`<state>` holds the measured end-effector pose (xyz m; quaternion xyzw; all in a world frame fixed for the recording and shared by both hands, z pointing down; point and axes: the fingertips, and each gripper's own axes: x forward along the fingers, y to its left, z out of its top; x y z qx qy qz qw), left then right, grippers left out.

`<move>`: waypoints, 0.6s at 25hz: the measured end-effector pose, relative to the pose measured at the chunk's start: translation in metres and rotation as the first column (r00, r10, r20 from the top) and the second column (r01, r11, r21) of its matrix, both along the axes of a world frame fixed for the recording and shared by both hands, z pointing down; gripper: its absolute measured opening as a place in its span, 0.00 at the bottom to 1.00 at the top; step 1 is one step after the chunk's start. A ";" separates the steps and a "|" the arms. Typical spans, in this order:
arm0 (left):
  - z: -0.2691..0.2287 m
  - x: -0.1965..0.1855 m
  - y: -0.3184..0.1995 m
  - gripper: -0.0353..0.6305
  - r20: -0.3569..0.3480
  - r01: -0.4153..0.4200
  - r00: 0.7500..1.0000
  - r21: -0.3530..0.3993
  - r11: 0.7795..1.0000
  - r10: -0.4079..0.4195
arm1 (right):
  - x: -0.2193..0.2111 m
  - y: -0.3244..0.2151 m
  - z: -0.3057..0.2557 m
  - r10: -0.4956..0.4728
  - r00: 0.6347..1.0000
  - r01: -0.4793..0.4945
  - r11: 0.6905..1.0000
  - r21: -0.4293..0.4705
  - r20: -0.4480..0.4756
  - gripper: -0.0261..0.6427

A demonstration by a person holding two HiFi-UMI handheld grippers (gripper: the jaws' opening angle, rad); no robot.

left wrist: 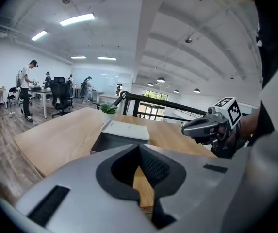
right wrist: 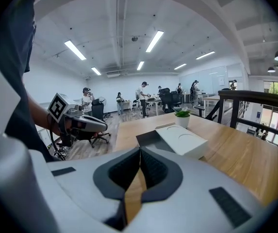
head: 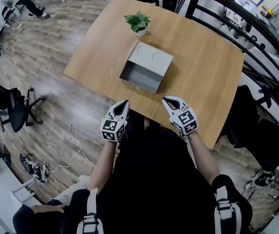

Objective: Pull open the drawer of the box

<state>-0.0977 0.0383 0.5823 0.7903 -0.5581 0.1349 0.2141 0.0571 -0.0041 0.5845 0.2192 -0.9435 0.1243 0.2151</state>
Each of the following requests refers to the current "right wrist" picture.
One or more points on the round ceiling dome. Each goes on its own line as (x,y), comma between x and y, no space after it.
(135,38)

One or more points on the white rectangular box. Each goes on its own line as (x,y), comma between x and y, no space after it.
(184,139)
(151,139)

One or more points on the green plant in white pot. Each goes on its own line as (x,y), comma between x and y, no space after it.
(183,121)

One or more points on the black standing fan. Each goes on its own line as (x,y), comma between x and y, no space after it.
(102,100)

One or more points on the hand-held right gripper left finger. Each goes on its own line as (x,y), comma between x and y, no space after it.
(80,186)

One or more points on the group of ceiling strip lights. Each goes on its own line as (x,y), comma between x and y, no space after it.
(154,41)

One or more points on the white desk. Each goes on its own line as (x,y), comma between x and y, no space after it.
(211,98)
(127,102)
(154,100)

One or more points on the ceiling air conditioner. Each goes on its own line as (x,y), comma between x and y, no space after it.
(113,74)

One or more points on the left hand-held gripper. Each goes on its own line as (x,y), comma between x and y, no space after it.
(58,108)

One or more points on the person's left forearm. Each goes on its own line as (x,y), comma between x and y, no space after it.
(41,115)

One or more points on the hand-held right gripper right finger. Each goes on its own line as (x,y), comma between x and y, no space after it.
(197,198)

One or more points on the person's left hand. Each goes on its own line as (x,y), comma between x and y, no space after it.
(73,125)

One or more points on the person's black clothing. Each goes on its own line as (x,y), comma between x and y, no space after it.
(10,57)

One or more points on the wooden table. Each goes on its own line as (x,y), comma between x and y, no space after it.
(250,96)

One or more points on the white wall notice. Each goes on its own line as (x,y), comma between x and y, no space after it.
(221,81)

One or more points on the black office chair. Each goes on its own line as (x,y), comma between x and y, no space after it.
(97,110)
(176,98)
(166,97)

